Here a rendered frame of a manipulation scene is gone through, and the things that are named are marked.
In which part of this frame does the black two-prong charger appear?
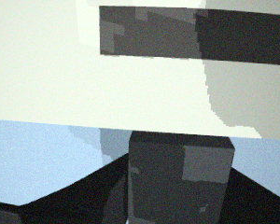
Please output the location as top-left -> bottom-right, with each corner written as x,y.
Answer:
128,130 -> 234,224

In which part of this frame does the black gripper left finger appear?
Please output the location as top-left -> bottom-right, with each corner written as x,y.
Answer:
0,153 -> 129,224

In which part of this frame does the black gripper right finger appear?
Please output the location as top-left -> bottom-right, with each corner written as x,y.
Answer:
217,167 -> 280,224

